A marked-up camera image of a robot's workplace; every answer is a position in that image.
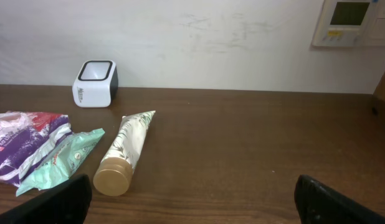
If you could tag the white barcode scanner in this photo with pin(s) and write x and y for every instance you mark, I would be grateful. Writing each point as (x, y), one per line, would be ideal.
(96, 84)

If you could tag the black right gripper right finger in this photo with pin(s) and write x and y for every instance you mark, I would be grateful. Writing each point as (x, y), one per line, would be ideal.
(318, 203)

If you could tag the white floral cream tube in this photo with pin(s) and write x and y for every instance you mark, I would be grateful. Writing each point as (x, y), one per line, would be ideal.
(114, 174)

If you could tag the red purple tissue pack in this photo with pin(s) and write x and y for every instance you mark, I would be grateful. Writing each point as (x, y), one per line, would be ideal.
(26, 139)

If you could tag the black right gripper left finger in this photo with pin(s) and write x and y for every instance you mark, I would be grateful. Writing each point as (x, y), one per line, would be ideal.
(66, 203)

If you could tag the white wall control panel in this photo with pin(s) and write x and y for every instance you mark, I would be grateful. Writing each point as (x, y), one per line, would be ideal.
(351, 23)

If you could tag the mint green wipes pack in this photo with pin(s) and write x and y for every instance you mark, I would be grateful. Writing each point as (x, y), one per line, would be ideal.
(63, 162)

